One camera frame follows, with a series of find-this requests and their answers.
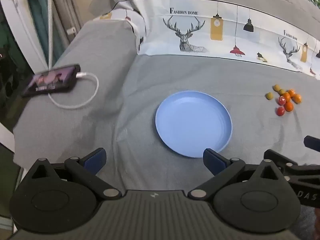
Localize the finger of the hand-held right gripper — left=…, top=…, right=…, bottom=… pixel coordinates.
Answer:
left=264, top=149, right=320, bottom=177
left=304, top=135, right=320, bottom=153

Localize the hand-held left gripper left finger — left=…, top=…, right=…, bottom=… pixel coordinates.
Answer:
left=19, top=148, right=123, bottom=202

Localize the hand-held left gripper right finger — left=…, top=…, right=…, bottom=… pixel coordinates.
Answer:
left=188, top=148, right=292, bottom=201

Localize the blue plate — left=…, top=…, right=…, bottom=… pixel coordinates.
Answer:
left=155, top=91, right=233, bottom=158

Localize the person's grey trouser leg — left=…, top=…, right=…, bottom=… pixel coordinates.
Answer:
left=296, top=205, right=318, bottom=240

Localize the black smartphone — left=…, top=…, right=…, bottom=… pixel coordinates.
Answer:
left=21, top=64, right=81, bottom=97

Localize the grey bed sheet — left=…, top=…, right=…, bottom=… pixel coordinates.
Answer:
left=12, top=20, right=320, bottom=205

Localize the deer print duvet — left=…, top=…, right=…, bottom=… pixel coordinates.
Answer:
left=89, top=0, right=320, bottom=80

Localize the grey curtain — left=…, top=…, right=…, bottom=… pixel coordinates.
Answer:
left=51, top=0, right=84, bottom=63

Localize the teal curtain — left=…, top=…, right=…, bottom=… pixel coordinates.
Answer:
left=24, top=0, right=63, bottom=65

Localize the white charging cable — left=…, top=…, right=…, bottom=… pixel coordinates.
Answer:
left=48, top=72, right=99, bottom=110

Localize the white window frame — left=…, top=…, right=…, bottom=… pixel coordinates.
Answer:
left=0, top=0, right=48, bottom=70

